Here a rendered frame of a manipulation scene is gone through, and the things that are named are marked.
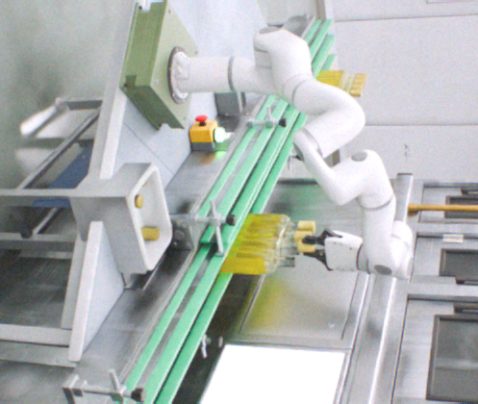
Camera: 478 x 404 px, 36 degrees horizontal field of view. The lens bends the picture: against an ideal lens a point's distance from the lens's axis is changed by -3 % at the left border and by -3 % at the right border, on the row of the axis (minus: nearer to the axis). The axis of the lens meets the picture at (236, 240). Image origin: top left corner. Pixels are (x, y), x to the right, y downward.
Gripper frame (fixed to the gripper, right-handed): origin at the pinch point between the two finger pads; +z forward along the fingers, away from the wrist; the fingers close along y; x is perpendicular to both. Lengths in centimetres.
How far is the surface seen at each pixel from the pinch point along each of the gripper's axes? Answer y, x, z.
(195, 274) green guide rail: 2.9, 25.0, 20.8
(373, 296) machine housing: -14.0, -1.5, -17.0
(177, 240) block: 7.6, 18.9, 29.8
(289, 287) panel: -13.9, 2.4, 6.9
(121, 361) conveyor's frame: 5, 62, 16
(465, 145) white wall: -264, -574, 121
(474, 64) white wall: -172, -577, 113
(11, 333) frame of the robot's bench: 4, 64, 51
